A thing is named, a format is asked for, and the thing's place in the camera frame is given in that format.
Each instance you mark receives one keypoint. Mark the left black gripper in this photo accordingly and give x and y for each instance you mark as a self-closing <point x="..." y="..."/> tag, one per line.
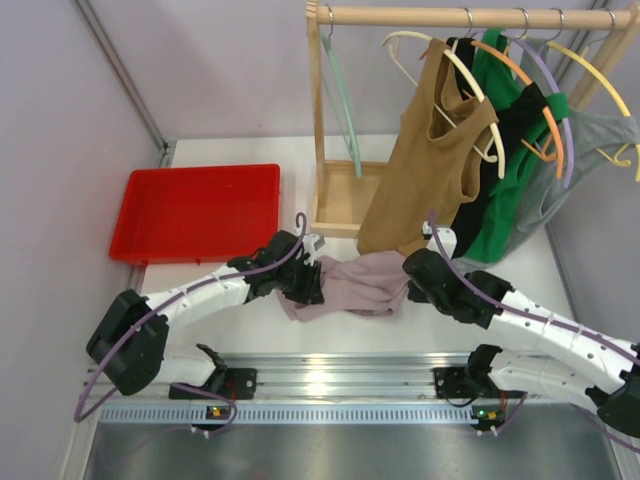
<point x="308" y="281"/>

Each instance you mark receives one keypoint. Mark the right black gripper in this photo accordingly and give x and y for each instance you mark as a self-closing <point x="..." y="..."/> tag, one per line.
<point x="415" y="293"/>

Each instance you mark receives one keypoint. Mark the mauve tank top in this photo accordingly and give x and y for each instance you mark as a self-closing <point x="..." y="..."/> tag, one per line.
<point x="371" y="285"/>

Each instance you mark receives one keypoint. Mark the mint green hanger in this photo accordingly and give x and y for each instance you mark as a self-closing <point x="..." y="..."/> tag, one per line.
<point x="341" y="107"/>

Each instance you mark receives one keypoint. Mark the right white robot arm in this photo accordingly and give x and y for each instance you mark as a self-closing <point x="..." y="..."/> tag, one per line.
<point x="531" y="349"/>

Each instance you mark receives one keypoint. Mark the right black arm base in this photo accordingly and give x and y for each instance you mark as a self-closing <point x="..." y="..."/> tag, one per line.
<point x="461" y="386"/>

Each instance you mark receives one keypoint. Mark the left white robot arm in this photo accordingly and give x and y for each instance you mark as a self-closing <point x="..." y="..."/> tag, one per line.
<point x="134" y="342"/>

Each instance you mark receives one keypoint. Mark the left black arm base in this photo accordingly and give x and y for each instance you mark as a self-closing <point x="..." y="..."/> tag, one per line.
<point x="231" y="383"/>

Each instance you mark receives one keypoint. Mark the brown tank top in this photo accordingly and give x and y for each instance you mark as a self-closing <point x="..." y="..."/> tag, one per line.
<point x="434" y="165"/>

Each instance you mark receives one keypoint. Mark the black tank top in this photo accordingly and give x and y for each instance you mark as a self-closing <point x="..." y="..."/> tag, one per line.
<point x="469" y="218"/>

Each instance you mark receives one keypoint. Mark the orange hanger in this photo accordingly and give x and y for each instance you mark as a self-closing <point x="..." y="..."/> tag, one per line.
<point x="546" y="111"/>

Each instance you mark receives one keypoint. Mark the cream hanger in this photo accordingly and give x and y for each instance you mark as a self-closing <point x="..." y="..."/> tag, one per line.
<point x="494" y="152"/>

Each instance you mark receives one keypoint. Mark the green tank top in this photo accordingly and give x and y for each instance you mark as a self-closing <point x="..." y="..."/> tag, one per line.
<point x="499" y="85"/>

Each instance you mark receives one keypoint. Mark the grey tank top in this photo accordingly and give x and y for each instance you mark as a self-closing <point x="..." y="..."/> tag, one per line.
<point x="544" y="194"/>

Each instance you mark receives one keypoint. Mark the yellow hanger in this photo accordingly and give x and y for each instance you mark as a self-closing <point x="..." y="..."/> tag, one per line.
<point x="610" y="95"/>

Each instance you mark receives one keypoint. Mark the lilac hanger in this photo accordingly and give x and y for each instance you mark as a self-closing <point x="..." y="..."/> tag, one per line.
<point x="567" y="169"/>

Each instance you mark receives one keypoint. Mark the wooden clothes rack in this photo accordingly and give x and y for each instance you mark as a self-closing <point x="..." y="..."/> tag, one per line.
<point x="341" y="198"/>

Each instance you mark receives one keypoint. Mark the red plastic tray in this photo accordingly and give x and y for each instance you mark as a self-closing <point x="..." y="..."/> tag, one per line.
<point x="196" y="214"/>

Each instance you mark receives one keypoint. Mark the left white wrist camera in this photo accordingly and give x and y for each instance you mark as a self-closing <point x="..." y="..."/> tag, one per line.
<point x="313" y="242"/>

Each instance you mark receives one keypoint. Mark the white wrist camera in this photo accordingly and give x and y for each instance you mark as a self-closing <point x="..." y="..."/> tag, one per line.
<point x="442" y="240"/>
<point x="313" y="242"/>

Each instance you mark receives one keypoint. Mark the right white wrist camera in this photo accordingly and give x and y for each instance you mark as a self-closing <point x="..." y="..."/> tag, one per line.
<point x="442" y="240"/>

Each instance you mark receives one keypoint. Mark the aluminium mounting rail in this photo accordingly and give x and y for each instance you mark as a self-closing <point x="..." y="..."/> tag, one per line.
<point x="313" y="389"/>

